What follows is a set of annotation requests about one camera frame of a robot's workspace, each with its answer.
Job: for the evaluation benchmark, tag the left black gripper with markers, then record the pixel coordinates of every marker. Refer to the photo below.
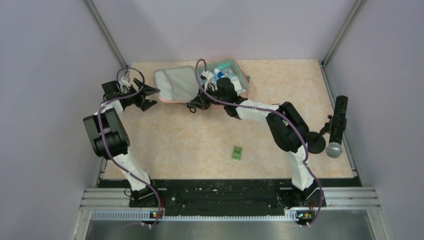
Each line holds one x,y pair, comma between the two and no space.
143,102

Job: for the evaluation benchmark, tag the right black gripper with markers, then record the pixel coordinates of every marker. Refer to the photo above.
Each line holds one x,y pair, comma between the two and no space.
203,99

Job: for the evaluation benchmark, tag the white gauze packet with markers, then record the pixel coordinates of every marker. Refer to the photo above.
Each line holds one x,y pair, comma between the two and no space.
240,85

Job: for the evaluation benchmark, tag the clear bottle green label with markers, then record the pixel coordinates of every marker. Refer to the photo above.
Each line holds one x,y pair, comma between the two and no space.
217,74

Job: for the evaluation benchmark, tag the teal topped swab packet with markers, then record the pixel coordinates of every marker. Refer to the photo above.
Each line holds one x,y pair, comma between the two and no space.
225,68

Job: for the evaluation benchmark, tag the black medical scissors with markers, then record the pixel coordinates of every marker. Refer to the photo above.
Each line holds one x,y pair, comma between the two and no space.
193,106

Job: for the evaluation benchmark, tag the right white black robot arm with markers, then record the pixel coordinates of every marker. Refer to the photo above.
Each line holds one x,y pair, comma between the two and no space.
287,127

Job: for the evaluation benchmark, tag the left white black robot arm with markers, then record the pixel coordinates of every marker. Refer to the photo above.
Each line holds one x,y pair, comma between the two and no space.
108,137

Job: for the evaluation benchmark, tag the small green box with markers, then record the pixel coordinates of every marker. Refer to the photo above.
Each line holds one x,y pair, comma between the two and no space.
237,152

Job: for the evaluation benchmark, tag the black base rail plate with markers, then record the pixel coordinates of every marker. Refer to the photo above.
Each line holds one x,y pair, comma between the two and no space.
221,197

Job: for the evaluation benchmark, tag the black stand with handle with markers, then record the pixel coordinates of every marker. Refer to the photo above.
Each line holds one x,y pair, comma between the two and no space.
332,131

